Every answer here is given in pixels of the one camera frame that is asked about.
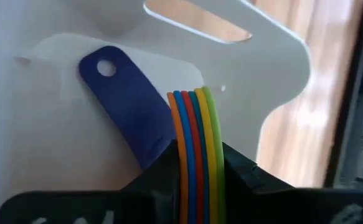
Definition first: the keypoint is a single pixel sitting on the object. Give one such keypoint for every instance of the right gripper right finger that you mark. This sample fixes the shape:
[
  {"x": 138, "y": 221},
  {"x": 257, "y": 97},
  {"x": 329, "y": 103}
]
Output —
[{"x": 246, "y": 193}]

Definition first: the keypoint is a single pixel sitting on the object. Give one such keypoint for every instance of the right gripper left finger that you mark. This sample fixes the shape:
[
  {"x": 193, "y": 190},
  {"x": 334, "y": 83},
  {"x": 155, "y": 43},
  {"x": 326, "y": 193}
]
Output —
[{"x": 156, "y": 199}]

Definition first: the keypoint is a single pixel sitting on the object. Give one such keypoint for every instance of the green measuring cup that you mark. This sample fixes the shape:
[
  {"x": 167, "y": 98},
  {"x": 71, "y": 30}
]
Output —
[{"x": 220, "y": 186}]

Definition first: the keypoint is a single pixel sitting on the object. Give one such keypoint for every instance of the orange measuring cup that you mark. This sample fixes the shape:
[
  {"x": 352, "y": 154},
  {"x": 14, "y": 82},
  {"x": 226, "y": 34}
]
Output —
[{"x": 183, "y": 186}]

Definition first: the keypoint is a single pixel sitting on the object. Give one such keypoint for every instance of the red measuring cup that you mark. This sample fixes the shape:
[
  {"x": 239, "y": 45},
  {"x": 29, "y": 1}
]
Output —
[{"x": 199, "y": 186}]

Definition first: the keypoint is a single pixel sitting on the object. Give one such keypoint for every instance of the small navy measuring cup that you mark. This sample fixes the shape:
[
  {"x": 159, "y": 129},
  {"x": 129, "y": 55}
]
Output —
[{"x": 131, "y": 105}]

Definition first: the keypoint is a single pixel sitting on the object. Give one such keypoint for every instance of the white plastic basket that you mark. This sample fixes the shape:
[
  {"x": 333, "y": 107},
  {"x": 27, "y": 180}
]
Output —
[{"x": 59, "y": 130}]

